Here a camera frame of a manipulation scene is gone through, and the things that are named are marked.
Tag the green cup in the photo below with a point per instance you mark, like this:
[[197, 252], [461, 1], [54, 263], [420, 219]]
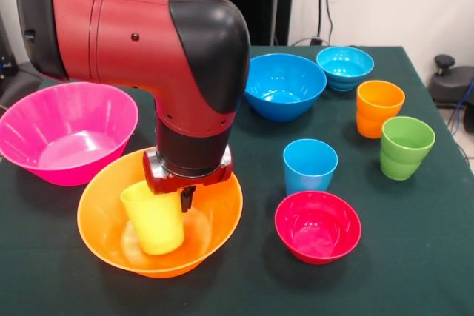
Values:
[[403, 160]]

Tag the black stand base with knob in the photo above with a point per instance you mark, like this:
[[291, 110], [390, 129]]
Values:
[[452, 86]]

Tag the dark green table cloth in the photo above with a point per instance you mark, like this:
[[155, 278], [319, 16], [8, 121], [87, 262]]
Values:
[[370, 257]]

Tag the large magenta bowl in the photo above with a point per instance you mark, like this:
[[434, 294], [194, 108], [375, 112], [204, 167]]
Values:
[[66, 134]]

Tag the small light blue bowl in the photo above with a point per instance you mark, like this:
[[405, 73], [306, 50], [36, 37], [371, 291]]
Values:
[[344, 68]]

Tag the yellow cup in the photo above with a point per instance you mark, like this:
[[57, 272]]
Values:
[[155, 227]]

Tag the orange cup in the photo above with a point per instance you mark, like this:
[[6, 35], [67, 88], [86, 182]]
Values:
[[374, 116]]

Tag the medium blue bowl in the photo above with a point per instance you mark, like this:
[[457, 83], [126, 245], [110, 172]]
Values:
[[285, 83]]

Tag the large orange bowl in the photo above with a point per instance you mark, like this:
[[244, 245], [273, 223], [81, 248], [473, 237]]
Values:
[[100, 227]]

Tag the small crimson bowl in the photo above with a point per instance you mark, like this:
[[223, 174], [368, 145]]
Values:
[[318, 234]]

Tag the blue cup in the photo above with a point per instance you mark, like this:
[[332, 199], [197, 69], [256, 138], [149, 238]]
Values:
[[309, 171]]

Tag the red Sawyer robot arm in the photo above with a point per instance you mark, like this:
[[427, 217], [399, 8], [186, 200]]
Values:
[[129, 35]]

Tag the dark grey stand base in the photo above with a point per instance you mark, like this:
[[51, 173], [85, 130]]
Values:
[[15, 86]]

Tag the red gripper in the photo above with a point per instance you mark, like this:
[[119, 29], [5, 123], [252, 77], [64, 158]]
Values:
[[163, 186]]

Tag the black equipment box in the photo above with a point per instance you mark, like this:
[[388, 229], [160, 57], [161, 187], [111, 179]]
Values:
[[5, 60]]

